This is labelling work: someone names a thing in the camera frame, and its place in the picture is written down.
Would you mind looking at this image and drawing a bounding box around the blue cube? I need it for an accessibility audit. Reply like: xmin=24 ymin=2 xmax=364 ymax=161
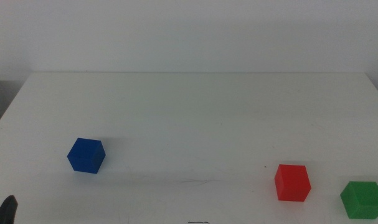
xmin=67 ymin=138 xmax=106 ymax=174

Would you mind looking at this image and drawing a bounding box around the red cube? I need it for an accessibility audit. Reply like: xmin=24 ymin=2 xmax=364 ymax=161
xmin=274 ymin=164 xmax=312 ymax=202

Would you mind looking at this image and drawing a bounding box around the green cube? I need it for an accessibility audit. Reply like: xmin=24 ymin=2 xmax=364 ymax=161
xmin=340 ymin=180 xmax=378 ymax=220

